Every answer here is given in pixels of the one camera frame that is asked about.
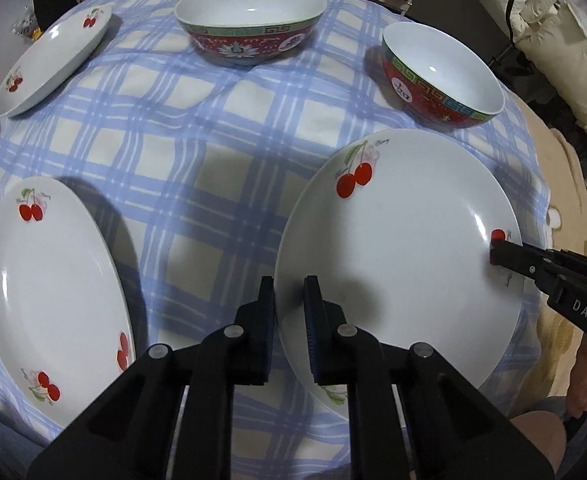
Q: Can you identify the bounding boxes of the person's right hand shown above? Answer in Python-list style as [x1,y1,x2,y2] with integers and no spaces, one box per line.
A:
[568,332,587,418]

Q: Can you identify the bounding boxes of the large red patterned bowl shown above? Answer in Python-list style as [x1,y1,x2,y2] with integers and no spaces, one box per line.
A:
[174,0,327,68]

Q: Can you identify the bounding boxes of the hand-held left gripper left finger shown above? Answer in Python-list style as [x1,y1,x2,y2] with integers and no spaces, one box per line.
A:
[27,276,277,480]

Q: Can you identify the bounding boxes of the white cherry print plate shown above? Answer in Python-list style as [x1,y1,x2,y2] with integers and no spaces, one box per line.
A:
[0,176,135,416]
[274,128,525,406]
[0,2,114,119]

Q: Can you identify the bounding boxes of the blue plaid tablecloth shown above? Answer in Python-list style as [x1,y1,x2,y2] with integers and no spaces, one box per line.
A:
[0,0,551,463]

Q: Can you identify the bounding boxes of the person's leg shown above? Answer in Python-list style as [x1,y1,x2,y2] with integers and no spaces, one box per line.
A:
[511,410,569,480]

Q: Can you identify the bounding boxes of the white down jacket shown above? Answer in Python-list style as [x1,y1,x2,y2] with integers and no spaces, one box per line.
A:
[461,0,587,128]

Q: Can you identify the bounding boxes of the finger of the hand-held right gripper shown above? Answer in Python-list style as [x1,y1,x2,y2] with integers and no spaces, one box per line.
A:
[489,240,557,282]

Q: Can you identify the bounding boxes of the yellow snack packets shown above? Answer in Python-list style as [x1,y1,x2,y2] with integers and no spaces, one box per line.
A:
[20,17,43,42]

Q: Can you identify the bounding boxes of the small red patterned bowl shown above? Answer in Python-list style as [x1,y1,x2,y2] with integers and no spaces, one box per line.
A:
[381,22,505,132]

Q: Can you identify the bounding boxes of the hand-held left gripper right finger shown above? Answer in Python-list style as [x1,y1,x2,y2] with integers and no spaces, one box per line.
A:
[303,275,557,480]

